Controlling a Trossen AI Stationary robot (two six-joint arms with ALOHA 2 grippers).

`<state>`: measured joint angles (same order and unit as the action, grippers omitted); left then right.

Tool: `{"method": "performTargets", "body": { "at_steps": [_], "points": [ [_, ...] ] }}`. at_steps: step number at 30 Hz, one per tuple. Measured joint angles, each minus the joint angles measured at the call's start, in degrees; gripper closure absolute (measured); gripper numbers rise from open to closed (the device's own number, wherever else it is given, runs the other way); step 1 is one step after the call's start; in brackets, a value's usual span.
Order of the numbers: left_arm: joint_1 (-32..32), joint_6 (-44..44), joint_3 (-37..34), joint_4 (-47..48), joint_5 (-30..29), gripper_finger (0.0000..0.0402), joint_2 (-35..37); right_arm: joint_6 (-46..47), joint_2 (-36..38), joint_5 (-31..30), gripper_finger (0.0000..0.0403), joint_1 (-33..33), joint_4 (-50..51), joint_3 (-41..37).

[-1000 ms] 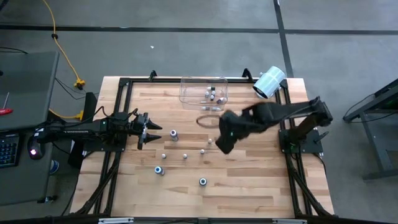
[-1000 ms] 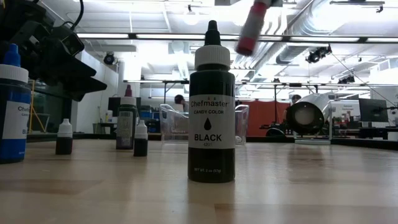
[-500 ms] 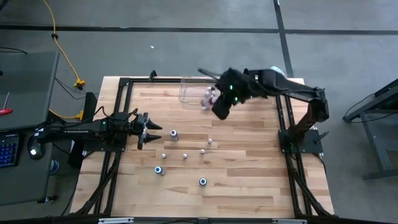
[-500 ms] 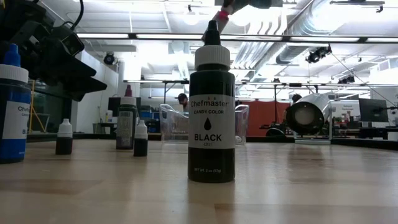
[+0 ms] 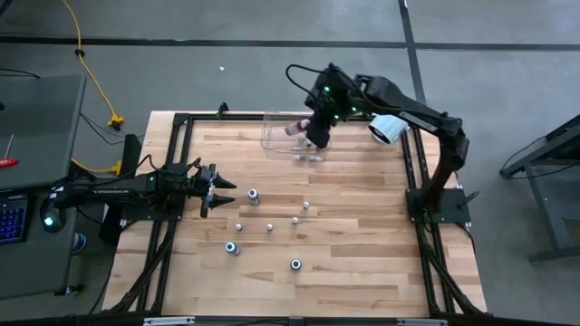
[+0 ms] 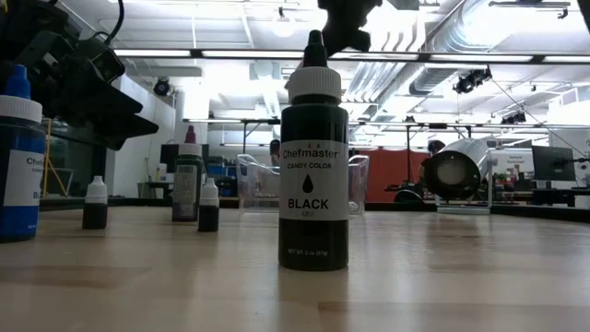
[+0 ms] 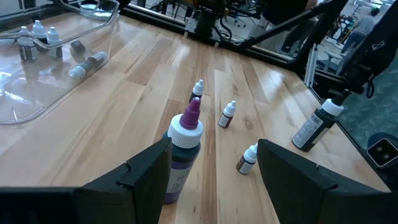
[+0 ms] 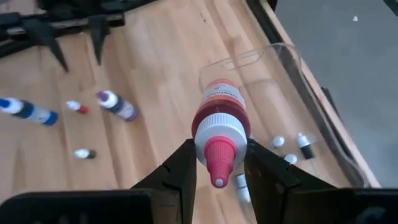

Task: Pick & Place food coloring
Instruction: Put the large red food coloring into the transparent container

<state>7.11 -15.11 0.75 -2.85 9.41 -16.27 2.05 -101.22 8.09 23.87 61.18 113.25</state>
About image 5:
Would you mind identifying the red handled screwdriver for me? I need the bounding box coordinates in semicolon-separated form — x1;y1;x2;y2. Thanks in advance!
0;133;22;169

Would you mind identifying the black flat panel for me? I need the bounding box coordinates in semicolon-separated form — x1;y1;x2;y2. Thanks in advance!
98;133;144;246

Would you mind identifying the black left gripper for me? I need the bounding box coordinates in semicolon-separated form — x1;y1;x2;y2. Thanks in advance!
189;164;238;220

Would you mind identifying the large red food coloring bottle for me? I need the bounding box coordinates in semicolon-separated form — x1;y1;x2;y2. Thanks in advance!
284;118;313;138

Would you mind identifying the grey side desk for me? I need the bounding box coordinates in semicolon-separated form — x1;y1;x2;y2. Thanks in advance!
0;74;87;301

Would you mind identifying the black glowing computer mouse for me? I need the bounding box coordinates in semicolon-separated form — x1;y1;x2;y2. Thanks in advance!
39;197;68;235

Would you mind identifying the backlit black keyboard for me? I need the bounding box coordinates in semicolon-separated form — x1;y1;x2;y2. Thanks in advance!
0;193;31;245

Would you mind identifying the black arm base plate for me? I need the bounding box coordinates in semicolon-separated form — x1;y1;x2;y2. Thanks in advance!
104;198;188;224
405;187;480;226

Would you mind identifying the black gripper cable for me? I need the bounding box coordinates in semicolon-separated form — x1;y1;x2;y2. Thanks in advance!
285;62;327;99

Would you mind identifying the silver metal bracket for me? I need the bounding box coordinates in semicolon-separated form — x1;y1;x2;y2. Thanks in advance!
396;318;449;326
142;316;196;326

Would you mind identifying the dark metal table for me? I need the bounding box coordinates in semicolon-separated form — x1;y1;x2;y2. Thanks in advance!
499;112;580;264

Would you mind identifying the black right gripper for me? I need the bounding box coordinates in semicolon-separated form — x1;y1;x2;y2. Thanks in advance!
304;63;364;149

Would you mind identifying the yellow extension cord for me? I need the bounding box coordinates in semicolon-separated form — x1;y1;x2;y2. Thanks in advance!
61;0;127;132
71;158;123;177

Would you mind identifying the clear plastic bin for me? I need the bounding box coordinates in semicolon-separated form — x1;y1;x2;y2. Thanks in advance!
261;110;335;163

